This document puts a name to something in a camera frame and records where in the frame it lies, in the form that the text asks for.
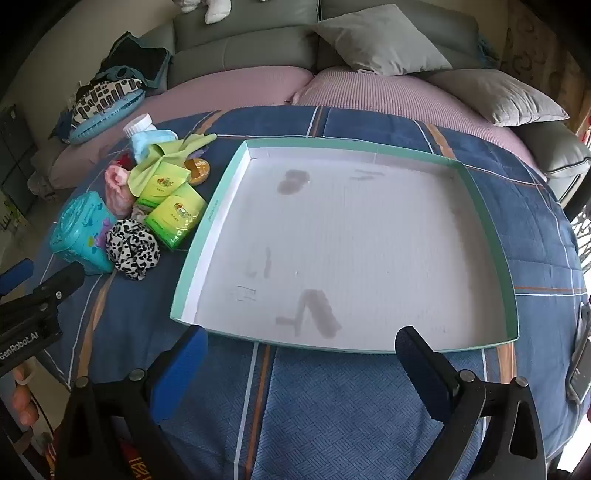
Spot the leopard print scrunchie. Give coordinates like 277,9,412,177
106,218,161,281

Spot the light blue face mask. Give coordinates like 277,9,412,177
130,129,178,164

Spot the patterned curtain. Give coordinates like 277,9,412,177
501,0,591,139

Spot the pink pillow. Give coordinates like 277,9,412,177
48,65,548,190

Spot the green cloth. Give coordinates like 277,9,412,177
128,134,218,195

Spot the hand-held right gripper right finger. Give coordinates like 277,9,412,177
394,325,548,480

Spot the person's left hand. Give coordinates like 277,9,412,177
11,360,41,428

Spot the grey and white plush dog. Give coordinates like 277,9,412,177
178,0,232,25

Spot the white plastic bottle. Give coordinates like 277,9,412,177
123,114,155,138

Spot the blue plaid blanket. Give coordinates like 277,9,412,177
34,105,587,480

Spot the pink and white fuzzy sock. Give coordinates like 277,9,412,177
105,166,137,219

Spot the teal printed soft pack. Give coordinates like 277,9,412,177
50,191,120,276

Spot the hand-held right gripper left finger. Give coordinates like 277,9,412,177
55,325,211,480

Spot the grey pillow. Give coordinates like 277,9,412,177
427,69,570,127
311,4,453,77

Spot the patterned blue bag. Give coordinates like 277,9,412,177
67,78,146,146

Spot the white tray with green rim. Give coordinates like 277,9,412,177
170,140,520,355

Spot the black and teal clothing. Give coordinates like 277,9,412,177
95,32,172,90

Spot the green tissue packet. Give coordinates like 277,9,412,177
136,173,191,208
144,194,208,252

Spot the orange round box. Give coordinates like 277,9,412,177
184,157,212,186

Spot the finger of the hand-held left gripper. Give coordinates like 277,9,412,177
31,262,86,306
0,258,34,296

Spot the grey leather headboard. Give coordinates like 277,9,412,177
139,0,591,204

